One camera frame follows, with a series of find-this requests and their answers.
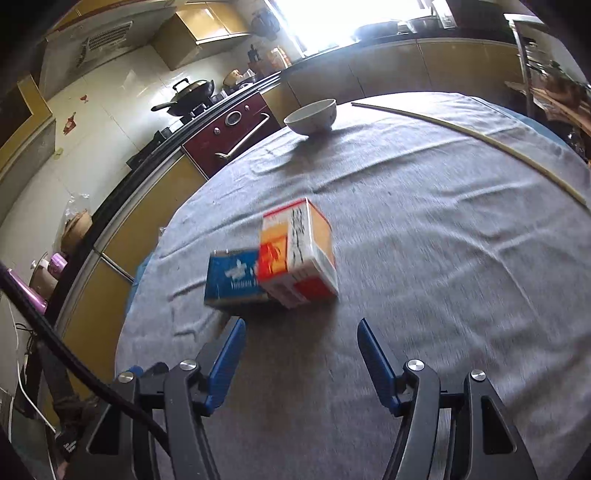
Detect dark microwave oven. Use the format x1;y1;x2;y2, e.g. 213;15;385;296
436;0;509;31

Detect large metal basin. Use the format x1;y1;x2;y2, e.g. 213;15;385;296
355;21;400;40

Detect pink thermos flask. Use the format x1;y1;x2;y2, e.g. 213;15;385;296
9;270;49;315

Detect dark hanging bag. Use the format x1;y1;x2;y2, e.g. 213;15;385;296
252;7;280;40

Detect kitchen window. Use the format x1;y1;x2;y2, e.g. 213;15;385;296
270;0;435;56

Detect steel range hood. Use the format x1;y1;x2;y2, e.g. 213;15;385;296
39;7;176;100

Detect dark red oven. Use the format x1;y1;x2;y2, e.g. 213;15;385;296
181;91;283;180

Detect blue and white carton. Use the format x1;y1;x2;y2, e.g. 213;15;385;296
204;248;278;309

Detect black cable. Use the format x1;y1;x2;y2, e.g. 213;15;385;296
0;267;169;455

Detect long wooden stick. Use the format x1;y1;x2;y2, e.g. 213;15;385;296
351;102;588;206

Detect clear plastic bag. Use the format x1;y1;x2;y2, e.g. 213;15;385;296
65;193;90;217

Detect blue table cover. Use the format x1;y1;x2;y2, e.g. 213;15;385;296
124;258;153;319

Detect glossy yellow upper cabinets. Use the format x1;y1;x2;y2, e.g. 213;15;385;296
152;2;252;70

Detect orange and white box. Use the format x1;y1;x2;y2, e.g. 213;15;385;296
257;198;340;309

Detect black gas stove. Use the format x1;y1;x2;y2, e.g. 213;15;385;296
127;104;222;167

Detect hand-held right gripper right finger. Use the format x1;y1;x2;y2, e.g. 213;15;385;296
356;318;539;480

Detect metal shelf rack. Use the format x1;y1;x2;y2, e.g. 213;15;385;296
503;13;591;162

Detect knife block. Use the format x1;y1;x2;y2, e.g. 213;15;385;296
247;44;273;77

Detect brown clay pot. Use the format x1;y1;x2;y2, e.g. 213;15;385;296
61;210;93;254

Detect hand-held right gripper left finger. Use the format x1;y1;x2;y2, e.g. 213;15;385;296
85;318;247;480

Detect white ceramic bowl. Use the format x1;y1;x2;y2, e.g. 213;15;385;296
283;98;338;136

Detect white cable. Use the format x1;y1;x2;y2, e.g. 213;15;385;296
16;323;58;432

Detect black wok with lid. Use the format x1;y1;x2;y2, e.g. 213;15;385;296
151;78;217;117

